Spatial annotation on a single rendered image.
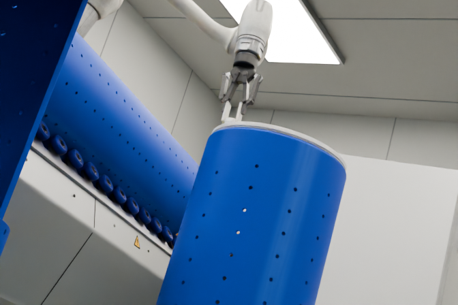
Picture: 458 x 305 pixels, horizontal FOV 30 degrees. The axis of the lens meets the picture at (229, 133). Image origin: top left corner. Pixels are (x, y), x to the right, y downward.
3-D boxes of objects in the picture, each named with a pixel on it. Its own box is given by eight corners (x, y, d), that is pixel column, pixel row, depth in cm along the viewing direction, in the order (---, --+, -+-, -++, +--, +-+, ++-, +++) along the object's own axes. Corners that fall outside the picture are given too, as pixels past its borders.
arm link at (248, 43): (260, 35, 268) (256, 51, 265) (268, 50, 275) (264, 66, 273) (234, 34, 271) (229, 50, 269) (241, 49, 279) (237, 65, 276)
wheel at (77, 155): (65, 148, 189) (72, 144, 189) (74, 156, 193) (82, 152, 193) (69, 165, 187) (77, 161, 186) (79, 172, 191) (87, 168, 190)
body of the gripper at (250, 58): (231, 50, 269) (224, 75, 266) (256, 52, 266) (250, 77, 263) (238, 62, 276) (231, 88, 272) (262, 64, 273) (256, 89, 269)
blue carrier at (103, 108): (-86, 102, 175) (-43, -15, 186) (105, 237, 249) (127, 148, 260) (31, 106, 164) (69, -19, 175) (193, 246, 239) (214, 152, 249)
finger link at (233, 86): (240, 70, 267) (236, 69, 268) (225, 101, 264) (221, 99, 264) (243, 77, 270) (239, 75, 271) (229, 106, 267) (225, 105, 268)
